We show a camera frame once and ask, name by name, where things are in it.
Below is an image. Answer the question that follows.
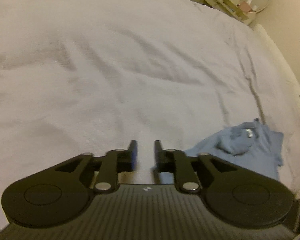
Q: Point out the white vanity shelf unit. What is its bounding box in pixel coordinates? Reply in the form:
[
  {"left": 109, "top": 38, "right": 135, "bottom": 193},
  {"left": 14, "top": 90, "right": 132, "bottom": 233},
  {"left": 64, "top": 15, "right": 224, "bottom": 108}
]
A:
[{"left": 203, "top": 0, "right": 256, "bottom": 25}]

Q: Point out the blue printed t-shirt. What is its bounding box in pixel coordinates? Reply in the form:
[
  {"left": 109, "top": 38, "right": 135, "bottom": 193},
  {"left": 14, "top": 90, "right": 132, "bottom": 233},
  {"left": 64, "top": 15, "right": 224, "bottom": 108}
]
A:
[{"left": 159, "top": 117, "right": 285, "bottom": 184}]

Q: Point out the white bed sheet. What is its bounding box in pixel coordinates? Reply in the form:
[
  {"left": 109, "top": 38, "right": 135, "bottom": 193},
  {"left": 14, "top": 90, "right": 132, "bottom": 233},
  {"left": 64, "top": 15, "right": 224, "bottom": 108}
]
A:
[{"left": 0, "top": 0, "right": 300, "bottom": 228}]

